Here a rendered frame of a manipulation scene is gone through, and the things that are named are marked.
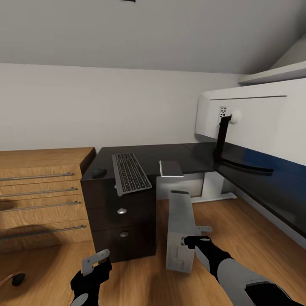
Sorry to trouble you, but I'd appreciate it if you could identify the swivel chair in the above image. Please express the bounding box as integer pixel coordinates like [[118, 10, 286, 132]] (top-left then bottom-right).
[[0, 273, 25, 287]]

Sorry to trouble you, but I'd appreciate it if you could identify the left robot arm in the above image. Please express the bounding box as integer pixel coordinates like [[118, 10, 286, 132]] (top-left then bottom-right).
[[70, 249, 112, 306]]

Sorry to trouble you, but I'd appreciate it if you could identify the notebook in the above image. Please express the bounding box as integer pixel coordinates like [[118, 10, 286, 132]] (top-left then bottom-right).
[[160, 161, 184, 178]]

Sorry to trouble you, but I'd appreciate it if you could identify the desktop computer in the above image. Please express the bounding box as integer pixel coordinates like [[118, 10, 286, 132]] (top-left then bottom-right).
[[166, 190, 196, 274]]

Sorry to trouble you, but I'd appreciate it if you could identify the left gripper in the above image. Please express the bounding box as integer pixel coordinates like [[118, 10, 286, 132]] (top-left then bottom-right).
[[71, 257, 112, 295]]

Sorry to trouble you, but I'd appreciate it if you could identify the monitor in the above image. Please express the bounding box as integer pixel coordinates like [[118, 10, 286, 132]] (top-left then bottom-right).
[[195, 78, 306, 172]]

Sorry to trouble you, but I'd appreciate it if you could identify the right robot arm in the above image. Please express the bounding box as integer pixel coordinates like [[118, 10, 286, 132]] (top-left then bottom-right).
[[184, 226, 304, 306]]

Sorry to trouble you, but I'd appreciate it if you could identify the keyboard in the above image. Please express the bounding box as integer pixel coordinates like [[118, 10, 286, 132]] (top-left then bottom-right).
[[112, 153, 152, 197]]

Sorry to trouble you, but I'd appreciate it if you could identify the mouse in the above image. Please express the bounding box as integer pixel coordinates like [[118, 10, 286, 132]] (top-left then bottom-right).
[[92, 168, 107, 177]]

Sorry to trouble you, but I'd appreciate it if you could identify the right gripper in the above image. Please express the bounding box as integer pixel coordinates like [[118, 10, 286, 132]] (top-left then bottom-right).
[[184, 236, 210, 249]]

